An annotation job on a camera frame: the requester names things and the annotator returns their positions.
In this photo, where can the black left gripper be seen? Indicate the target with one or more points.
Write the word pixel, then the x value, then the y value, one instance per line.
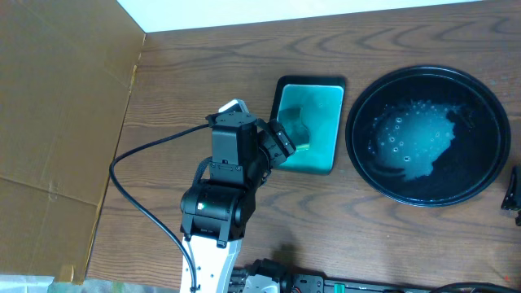
pixel 281 138

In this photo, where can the round black serving tray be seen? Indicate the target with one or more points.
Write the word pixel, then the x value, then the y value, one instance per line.
pixel 428 136

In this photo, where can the green and yellow sponge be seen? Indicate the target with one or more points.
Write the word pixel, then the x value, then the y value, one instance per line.
pixel 298 132

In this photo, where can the brown cardboard panel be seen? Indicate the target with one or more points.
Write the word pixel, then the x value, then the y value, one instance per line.
pixel 67 70

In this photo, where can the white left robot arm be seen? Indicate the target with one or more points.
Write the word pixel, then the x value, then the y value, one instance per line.
pixel 210 263

